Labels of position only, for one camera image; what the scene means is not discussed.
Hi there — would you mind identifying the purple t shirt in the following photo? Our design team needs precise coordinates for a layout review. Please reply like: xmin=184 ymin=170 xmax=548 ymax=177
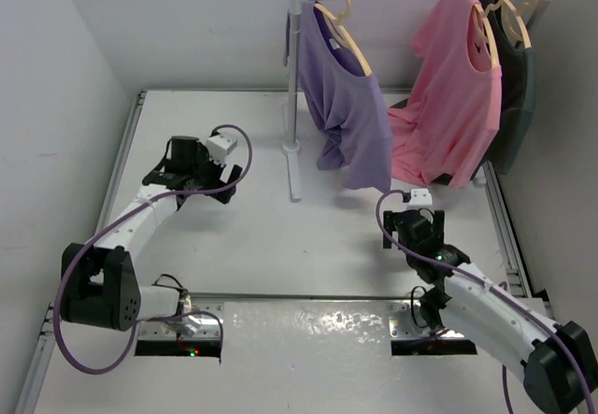
xmin=297 ymin=2 xmax=392 ymax=193

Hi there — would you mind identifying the beige hanger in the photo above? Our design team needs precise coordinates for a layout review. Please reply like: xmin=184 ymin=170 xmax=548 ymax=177
xmin=314 ymin=0 xmax=373 ymax=77
xmin=472 ymin=0 xmax=505 ymax=69
xmin=501 ymin=0 xmax=539 ymax=50

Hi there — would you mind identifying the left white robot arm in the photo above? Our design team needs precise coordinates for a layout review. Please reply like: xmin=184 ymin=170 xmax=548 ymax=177
xmin=60 ymin=131 xmax=243 ymax=331

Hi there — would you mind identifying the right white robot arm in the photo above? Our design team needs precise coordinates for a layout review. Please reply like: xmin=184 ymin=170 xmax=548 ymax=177
xmin=377 ymin=209 xmax=597 ymax=413

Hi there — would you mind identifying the pink t shirt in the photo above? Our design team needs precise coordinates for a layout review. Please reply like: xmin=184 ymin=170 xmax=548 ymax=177
xmin=389 ymin=0 xmax=502 ymax=188

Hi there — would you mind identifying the dark grey t shirt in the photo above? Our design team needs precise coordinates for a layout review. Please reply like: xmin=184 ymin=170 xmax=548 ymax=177
xmin=431 ymin=0 xmax=536 ymax=186

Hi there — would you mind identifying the beige hanger in pink shirt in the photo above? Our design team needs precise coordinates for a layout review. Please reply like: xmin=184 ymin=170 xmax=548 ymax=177
xmin=472 ymin=0 xmax=505 ymax=69

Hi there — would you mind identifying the beige hanger in dark shirt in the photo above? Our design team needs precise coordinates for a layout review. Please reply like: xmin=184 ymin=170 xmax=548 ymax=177
xmin=501 ymin=0 xmax=539 ymax=50

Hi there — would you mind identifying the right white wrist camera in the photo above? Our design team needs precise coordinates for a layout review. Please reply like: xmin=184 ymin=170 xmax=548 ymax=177
xmin=405 ymin=188 xmax=434 ymax=209

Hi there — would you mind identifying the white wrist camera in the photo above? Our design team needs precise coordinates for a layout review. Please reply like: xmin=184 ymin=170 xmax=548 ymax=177
xmin=405 ymin=188 xmax=434 ymax=209
xmin=205 ymin=133 xmax=237 ymax=164

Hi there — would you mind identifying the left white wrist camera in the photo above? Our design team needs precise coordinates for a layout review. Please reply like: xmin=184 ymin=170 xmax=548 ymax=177
xmin=205 ymin=133 xmax=237 ymax=164

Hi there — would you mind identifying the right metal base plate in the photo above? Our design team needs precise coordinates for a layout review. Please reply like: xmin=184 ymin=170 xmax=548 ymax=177
xmin=386 ymin=297 xmax=466 ymax=341

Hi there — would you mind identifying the metal base plate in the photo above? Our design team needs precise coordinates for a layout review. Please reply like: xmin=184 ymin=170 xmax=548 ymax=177
xmin=137 ymin=301 xmax=224 ymax=341
xmin=386 ymin=297 xmax=466 ymax=341

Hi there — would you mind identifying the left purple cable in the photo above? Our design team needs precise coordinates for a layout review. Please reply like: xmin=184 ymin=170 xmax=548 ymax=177
xmin=52 ymin=123 xmax=255 ymax=373

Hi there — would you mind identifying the purple cable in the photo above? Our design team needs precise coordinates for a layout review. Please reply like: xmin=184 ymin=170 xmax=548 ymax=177
xmin=52 ymin=123 xmax=255 ymax=373
xmin=376 ymin=189 xmax=598 ymax=414

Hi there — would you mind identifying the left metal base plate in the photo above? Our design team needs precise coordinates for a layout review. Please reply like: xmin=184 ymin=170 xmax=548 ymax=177
xmin=137 ymin=301 xmax=224 ymax=341

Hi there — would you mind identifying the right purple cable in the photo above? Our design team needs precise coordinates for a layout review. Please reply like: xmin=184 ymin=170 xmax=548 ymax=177
xmin=376 ymin=189 xmax=598 ymax=414

